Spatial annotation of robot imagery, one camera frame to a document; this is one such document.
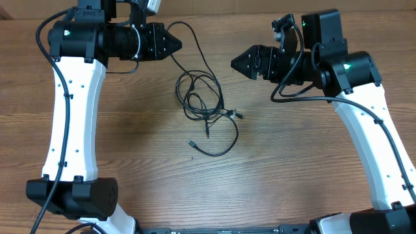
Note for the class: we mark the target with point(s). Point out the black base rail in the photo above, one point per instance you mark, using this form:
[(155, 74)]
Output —
[(224, 230)]

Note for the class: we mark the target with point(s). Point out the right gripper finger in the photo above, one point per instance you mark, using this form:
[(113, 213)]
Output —
[(246, 59), (246, 71)]

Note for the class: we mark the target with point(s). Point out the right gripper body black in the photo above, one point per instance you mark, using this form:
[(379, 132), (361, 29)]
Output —
[(279, 67)]

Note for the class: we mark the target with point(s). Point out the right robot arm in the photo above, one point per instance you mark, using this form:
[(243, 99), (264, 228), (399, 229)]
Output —
[(314, 54)]

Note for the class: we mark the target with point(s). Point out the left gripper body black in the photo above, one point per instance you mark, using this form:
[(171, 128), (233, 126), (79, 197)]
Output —
[(152, 51)]

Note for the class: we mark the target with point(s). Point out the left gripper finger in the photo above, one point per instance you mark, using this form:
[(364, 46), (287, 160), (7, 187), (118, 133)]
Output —
[(170, 49), (170, 39)]

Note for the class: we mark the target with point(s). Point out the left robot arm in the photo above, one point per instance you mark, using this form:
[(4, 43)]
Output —
[(80, 43)]

